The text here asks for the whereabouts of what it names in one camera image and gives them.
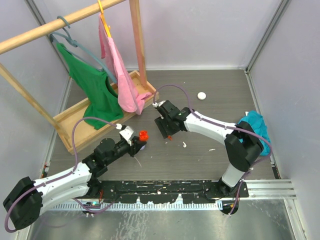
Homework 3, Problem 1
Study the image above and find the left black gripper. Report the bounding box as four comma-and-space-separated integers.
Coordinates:
105, 136, 146, 165

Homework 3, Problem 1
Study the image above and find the orange charging case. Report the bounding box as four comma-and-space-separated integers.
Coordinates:
139, 130, 149, 142

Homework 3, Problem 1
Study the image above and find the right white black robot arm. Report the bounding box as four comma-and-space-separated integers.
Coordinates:
152, 100, 264, 197

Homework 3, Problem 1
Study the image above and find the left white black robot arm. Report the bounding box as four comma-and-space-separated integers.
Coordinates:
3, 136, 147, 233

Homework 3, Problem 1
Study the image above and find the white round charging case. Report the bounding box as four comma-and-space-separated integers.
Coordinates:
197, 92, 207, 101

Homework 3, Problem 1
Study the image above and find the pink cloth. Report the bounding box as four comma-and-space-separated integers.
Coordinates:
98, 15, 152, 115

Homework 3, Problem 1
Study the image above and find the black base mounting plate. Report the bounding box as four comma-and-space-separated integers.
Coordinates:
97, 180, 249, 204

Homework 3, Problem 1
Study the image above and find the green shirt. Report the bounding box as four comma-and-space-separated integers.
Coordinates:
56, 43, 124, 130

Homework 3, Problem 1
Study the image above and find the teal cloth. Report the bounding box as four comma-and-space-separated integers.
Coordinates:
238, 110, 271, 143

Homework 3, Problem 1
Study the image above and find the blue-grey hanger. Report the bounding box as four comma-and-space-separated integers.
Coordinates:
48, 27, 118, 84

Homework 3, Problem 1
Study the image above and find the yellow hanger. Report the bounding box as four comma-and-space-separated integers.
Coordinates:
97, 0, 112, 38

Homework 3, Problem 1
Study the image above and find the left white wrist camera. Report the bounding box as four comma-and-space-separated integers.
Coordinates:
119, 125, 135, 146

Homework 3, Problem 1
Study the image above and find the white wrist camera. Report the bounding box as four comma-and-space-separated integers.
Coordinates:
152, 100, 166, 109
119, 125, 135, 146

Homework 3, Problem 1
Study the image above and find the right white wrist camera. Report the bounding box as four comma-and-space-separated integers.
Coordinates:
152, 100, 166, 109

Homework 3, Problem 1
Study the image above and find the white slotted cable duct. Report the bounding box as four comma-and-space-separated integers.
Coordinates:
51, 198, 223, 211

